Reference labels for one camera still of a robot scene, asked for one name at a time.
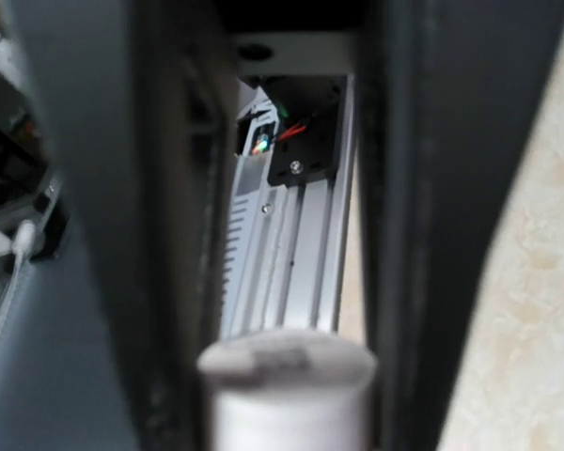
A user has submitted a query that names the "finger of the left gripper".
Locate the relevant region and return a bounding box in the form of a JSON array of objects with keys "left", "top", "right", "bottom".
[{"left": 8, "top": 1, "right": 564, "bottom": 450}]

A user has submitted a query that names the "white pill bottle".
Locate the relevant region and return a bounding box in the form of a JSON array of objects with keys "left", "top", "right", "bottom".
[{"left": 197, "top": 329, "right": 378, "bottom": 450}]

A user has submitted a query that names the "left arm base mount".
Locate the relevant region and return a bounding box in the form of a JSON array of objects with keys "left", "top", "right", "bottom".
[{"left": 262, "top": 75, "right": 347, "bottom": 188}]

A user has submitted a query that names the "front aluminium rail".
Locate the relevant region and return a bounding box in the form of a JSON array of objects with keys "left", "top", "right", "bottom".
[{"left": 220, "top": 32, "right": 358, "bottom": 339}]

